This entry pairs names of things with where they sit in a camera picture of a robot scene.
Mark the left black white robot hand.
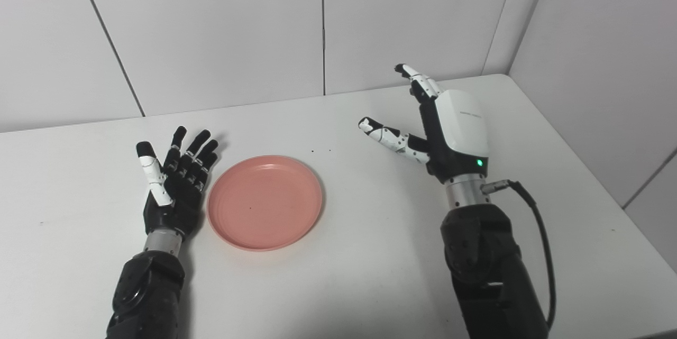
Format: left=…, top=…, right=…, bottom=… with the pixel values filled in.
left=136, top=126, right=219, bottom=237

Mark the pink round plate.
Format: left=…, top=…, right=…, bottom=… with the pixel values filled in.
left=207, top=155, right=324, bottom=251

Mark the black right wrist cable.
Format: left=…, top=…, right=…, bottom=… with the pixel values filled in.
left=480, top=180, right=557, bottom=332

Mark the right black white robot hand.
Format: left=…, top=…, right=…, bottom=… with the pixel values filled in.
left=358, top=63, right=489, bottom=185

